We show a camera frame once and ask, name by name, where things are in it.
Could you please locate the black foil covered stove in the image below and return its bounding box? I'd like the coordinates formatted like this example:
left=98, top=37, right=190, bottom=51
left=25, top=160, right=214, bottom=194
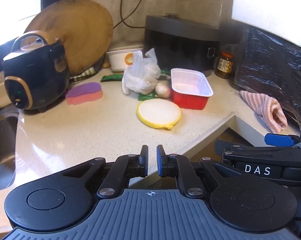
left=234, top=27, right=301, bottom=130

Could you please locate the green snack wrapper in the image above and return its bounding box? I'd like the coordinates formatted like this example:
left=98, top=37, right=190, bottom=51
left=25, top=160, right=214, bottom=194
left=101, top=74, right=123, bottom=82
left=138, top=91, right=156, bottom=101

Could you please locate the glass jar orange lid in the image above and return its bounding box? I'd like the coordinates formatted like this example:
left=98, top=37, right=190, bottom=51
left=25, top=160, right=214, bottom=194
left=214, top=50, right=234, bottom=79

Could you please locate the pink striped cloth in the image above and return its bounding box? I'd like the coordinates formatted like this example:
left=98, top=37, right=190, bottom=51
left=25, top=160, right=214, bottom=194
left=239, top=90, right=288, bottom=133

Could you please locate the black power cable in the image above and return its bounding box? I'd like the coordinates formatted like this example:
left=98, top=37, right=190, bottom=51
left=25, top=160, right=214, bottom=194
left=112, top=0, right=151, bottom=29

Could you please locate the small navy rice cooker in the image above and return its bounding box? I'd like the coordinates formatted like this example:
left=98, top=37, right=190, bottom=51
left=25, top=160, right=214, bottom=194
left=2, top=30, right=70, bottom=111

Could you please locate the white paper bowl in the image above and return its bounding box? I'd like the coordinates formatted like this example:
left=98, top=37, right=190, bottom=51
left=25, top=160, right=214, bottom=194
left=106, top=48, right=142, bottom=72

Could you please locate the steel sink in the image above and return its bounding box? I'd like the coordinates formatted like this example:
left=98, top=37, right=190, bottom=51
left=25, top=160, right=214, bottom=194
left=0, top=105, right=19, bottom=190

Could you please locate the garlic bulb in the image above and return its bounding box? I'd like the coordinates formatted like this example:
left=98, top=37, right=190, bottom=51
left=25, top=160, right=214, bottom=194
left=155, top=83, right=170, bottom=99

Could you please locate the pink purple sponge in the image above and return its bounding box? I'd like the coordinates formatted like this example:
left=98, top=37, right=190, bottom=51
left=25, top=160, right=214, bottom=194
left=66, top=82, right=103, bottom=105

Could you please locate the green checkered cloth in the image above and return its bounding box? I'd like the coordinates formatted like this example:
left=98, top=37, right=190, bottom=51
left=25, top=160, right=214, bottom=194
left=70, top=67, right=96, bottom=82

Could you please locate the white plastic bag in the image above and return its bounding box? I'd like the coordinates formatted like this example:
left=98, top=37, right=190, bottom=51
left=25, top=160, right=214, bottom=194
left=122, top=48, right=161, bottom=95

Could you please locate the red rectangular food tray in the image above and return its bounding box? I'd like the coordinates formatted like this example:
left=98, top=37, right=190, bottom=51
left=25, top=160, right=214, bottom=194
left=170, top=68, right=213, bottom=110

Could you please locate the yellow rimmed round lid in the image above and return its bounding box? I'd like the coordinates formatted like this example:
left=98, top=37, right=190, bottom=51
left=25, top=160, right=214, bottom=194
left=136, top=99, right=182, bottom=130

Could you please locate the round wooden cutting board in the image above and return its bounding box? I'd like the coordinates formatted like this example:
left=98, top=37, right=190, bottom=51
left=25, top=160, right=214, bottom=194
left=25, top=0, right=114, bottom=76

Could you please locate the large black rice cooker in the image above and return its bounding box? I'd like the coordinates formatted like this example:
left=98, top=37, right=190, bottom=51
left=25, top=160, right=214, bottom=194
left=143, top=15, right=221, bottom=76

